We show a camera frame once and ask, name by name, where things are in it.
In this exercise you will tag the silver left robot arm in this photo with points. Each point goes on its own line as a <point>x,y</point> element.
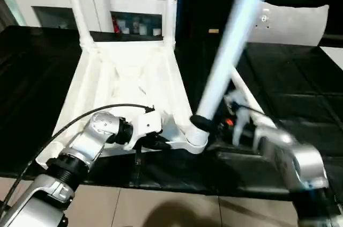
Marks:
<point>64,168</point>

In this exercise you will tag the dark grey curtain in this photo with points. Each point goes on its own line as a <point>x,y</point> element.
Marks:
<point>6,15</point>

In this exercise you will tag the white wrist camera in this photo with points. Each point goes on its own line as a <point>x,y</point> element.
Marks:
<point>236,101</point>
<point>146,124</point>

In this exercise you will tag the black work mat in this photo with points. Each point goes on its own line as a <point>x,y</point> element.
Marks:
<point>300,87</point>

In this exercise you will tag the white plastic table leg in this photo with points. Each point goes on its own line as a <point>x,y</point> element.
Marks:
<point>246,90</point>
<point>230,44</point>
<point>170,4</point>
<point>77,7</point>

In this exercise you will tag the white plastic table top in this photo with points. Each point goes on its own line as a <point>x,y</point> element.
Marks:
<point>128,77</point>

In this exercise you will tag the grey cushion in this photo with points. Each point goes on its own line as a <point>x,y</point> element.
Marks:
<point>295,23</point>

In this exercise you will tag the white flat sheet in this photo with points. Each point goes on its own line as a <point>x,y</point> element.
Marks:
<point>335,55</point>

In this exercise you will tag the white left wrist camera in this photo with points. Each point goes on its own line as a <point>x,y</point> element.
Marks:
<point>146,124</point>

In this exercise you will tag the small tan label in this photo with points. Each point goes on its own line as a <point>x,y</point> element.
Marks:
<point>213,31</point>

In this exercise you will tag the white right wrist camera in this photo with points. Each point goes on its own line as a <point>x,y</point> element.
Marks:
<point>236,101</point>

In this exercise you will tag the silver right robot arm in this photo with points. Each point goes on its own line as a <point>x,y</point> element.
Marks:
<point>289,157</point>

